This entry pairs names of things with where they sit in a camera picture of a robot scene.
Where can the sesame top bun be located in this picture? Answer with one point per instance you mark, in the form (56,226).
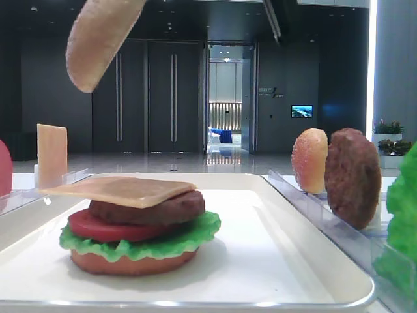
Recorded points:
(95,38)

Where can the sesame bun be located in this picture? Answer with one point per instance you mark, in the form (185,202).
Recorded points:
(308,160)
(95,38)

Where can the meat patty on burger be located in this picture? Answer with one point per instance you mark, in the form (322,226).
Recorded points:
(181,208)

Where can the green lettuce leaf on burger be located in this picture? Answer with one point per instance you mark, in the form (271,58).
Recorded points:
(187,238)

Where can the flat cheese slice on burger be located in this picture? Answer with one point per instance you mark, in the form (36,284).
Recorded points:
(125,191)

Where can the tomato slice on burger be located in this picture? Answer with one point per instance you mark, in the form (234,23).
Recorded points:
(85,225)

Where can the upright brown meat patty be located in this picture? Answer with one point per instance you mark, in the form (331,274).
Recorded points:
(352,177)

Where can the upright cheese slice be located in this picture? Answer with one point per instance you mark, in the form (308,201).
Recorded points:
(52,155)

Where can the upright red tomato slice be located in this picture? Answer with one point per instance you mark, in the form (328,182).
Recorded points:
(6,170)

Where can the upright green lettuce leaf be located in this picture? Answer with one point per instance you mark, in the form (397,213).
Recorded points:
(402,212)

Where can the blue sofa in hallway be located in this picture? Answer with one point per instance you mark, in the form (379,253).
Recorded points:
(225,135)

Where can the white rectangular metal tray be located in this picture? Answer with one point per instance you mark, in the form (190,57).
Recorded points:
(266,257)

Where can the bottom bun on tray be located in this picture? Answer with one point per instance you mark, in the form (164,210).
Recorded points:
(98,265)

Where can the right clear plastic rack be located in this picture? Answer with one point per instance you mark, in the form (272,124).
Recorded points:
(362,246)

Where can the clear plastic rack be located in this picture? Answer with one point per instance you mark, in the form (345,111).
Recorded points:
(362,246)
(26,188)

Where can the potted plants in planter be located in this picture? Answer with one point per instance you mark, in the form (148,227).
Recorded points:
(388,139)

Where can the left clear plastic rack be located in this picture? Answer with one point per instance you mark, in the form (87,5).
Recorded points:
(26,188)

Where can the wall display screen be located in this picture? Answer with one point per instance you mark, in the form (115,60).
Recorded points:
(301,111)

